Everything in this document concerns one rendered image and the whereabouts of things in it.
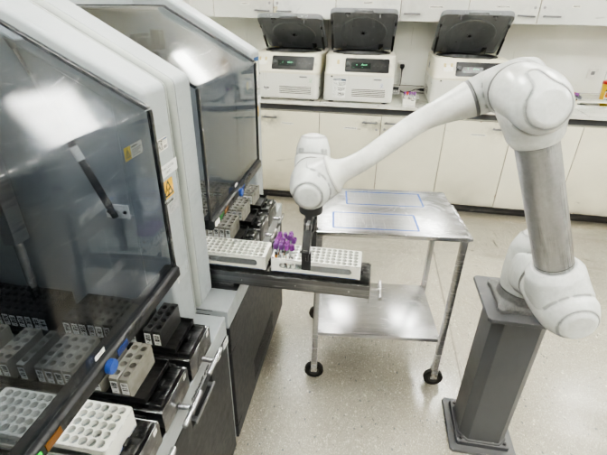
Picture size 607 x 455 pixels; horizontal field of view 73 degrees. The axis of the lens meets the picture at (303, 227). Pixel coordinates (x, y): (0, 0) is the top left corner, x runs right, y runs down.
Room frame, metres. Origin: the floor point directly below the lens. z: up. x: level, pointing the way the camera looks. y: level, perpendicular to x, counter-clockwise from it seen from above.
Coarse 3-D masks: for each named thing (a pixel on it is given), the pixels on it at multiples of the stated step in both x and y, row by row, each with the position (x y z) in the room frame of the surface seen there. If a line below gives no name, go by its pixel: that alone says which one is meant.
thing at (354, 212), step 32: (352, 192) 1.81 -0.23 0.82; (384, 192) 1.81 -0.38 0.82; (416, 192) 1.82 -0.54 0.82; (320, 224) 1.48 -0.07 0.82; (352, 224) 1.48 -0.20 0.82; (384, 224) 1.49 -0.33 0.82; (416, 224) 1.50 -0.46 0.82; (448, 224) 1.50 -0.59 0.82; (384, 288) 1.78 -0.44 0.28; (416, 288) 1.79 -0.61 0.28; (320, 320) 1.52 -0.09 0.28; (352, 320) 1.52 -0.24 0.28; (384, 320) 1.53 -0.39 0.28; (416, 320) 1.53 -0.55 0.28; (448, 320) 1.39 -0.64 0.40
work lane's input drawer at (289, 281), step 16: (224, 272) 1.16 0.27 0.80; (240, 272) 1.15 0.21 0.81; (256, 272) 1.15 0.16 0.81; (272, 272) 1.14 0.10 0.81; (368, 272) 1.15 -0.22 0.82; (288, 288) 1.12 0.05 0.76; (304, 288) 1.11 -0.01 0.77; (320, 288) 1.11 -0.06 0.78; (336, 288) 1.10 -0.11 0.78; (352, 288) 1.09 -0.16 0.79; (368, 288) 1.08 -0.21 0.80
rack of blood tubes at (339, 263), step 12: (312, 252) 1.21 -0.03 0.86; (324, 252) 1.20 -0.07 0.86; (336, 252) 1.19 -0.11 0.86; (348, 252) 1.19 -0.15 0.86; (360, 252) 1.20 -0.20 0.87; (276, 264) 1.15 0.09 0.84; (300, 264) 1.13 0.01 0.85; (312, 264) 1.13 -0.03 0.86; (324, 264) 1.12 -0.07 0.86; (336, 264) 1.12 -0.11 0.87; (348, 264) 1.13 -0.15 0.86; (360, 264) 1.12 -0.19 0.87; (336, 276) 1.12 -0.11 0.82; (348, 276) 1.11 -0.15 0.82
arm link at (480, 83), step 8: (504, 64) 1.10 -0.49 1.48; (544, 64) 1.11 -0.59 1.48; (480, 72) 1.16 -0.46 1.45; (488, 72) 1.12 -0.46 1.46; (496, 72) 1.08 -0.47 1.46; (472, 80) 1.14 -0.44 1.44; (480, 80) 1.12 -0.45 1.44; (488, 80) 1.09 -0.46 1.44; (480, 88) 1.11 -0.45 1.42; (488, 88) 1.08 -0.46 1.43; (480, 96) 1.10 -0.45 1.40; (488, 96) 1.07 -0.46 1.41; (480, 104) 1.10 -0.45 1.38; (488, 104) 1.09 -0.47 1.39; (480, 112) 1.11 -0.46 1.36; (488, 112) 1.12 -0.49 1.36
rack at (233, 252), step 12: (216, 240) 1.26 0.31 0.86; (228, 240) 1.26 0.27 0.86; (240, 240) 1.26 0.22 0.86; (216, 252) 1.18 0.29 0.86; (228, 252) 1.19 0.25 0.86; (240, 252) 1.19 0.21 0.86; (252, 252) 1.18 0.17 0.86; (264, 252) 1.18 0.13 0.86; (228, 264) 1.17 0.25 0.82; (240, 264) 1.17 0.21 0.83; (252, 264) 1.20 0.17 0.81; (264, 264) 1.15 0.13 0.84
